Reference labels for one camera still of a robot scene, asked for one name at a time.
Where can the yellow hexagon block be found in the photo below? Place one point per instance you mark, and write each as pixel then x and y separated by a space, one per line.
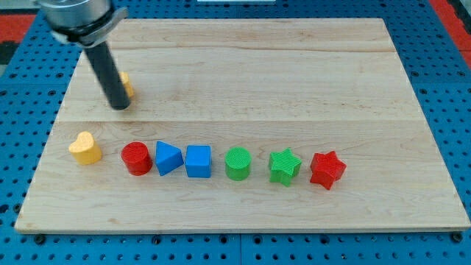
pixel 125 79

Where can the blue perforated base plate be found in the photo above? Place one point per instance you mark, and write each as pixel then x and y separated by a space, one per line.
pixel 434 49

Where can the green cylinder block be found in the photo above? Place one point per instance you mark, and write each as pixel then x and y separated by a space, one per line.
pixel 238 163

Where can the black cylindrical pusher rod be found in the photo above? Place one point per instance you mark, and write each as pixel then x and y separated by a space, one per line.
pixel 104 67

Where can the blue triangle block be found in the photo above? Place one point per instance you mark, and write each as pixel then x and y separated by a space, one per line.
pixel 167 158

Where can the red cylinder block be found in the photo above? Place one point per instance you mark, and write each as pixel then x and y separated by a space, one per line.
pixel 136 158

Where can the green star block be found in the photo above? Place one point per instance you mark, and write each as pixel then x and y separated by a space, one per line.
pixel 283 167

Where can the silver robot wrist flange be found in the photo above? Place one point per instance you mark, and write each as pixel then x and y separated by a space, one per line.
pixel 86 23

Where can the blue cube block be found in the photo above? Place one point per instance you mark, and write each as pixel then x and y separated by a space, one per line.
pixel 198 161

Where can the yellow heart block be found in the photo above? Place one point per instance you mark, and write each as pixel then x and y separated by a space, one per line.
pixel 85 149

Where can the light wooden board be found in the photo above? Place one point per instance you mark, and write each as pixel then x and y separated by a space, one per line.
pixel 312 85

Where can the red star block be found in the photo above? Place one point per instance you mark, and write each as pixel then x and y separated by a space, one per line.
pixel 326 169

